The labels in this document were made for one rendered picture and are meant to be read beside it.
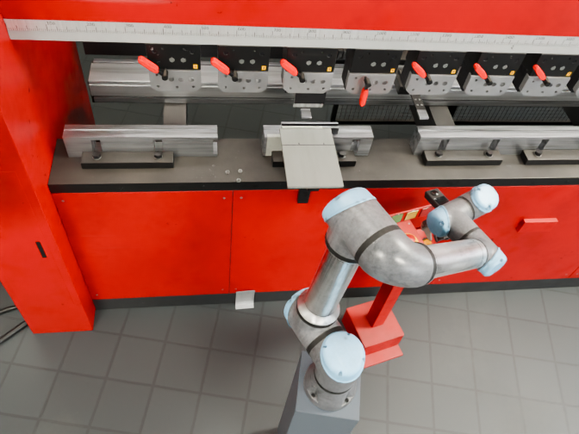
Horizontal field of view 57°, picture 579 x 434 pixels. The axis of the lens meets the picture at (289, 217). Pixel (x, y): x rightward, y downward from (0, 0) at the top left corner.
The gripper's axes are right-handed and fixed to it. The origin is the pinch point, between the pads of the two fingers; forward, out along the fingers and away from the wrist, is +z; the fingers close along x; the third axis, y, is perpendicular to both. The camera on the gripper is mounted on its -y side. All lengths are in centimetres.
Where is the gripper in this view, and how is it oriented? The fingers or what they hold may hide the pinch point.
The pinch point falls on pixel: (424, 226)
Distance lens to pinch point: 179.9
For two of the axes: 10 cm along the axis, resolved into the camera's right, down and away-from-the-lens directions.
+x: 9.3, -2.2, 3.0
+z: -2.2, 3.1, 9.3
